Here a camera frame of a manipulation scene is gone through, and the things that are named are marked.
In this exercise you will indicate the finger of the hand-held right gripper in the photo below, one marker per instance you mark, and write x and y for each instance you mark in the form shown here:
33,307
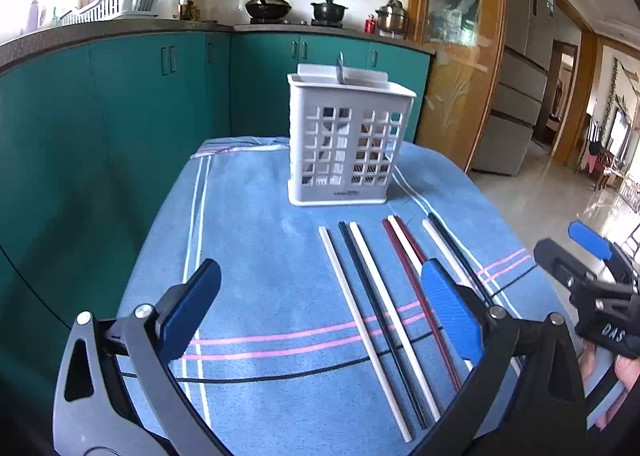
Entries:
590,238
555,256

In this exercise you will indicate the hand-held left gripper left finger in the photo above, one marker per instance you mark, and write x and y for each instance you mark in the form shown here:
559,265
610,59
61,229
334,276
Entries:
192,306

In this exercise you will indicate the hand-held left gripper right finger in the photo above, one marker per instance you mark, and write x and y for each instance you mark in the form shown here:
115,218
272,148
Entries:
450,306

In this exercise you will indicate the dark red chopstick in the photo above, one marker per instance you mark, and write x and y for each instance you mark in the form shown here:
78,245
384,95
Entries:
413,286

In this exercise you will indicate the white plastic utensil basket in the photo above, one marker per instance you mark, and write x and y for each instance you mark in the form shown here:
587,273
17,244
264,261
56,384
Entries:
300,96

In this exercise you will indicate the person's right hand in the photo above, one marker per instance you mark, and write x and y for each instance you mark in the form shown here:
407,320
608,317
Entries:
590,366

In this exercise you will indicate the blue striped cloth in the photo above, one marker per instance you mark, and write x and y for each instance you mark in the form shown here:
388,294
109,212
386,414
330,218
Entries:
260,261

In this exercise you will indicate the grey refrigerator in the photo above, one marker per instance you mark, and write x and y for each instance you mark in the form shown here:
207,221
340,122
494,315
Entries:
520,86

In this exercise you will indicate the teal base cabinet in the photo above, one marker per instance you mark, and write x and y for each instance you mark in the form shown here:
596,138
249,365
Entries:
260,86
75,161

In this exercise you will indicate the wooden framed glass door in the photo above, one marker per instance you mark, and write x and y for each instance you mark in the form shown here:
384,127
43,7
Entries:
455,61

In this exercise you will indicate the grey stone countertop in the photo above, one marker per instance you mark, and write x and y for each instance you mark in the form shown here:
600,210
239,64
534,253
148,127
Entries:
125,31

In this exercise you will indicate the stainless steel pot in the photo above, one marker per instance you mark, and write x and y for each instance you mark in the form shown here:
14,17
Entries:
391,19

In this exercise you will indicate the red canister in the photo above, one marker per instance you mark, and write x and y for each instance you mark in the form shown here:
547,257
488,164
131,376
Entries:
370,25

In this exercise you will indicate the dark sauce bottle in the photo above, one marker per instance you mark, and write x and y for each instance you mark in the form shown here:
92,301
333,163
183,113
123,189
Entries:
187,11

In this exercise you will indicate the clear oil bottle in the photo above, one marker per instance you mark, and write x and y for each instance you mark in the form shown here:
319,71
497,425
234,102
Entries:
210,10

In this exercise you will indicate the black wok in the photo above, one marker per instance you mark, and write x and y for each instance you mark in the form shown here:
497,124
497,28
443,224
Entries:
270,9

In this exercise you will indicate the black cooking pot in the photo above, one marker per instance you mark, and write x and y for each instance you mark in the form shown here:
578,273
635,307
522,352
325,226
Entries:
327,11

